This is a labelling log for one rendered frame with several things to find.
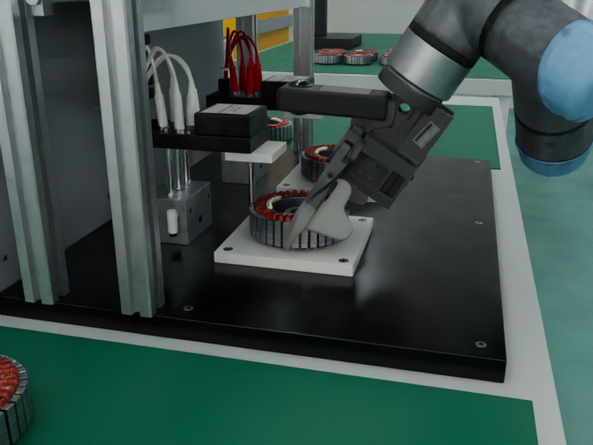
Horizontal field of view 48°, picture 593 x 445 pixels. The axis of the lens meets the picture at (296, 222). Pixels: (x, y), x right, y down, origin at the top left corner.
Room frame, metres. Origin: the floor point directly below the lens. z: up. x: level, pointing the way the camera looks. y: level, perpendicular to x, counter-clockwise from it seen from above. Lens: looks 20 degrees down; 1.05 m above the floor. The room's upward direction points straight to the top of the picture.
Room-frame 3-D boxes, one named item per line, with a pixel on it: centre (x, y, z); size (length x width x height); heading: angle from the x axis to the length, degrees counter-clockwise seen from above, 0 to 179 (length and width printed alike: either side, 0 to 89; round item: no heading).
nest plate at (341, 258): (0.70, 0.00, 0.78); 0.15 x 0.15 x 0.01; 76
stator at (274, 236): (0.70, 0.00, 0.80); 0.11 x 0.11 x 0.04
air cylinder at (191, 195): (0.73, 0.14, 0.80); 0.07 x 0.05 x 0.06; 166
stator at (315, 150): (0.93, -0.06, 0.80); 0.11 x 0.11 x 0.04
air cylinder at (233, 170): (0.97, 0.08, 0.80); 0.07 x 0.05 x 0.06; 166
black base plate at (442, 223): (0.82, -0.02, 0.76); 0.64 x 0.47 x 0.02; 166
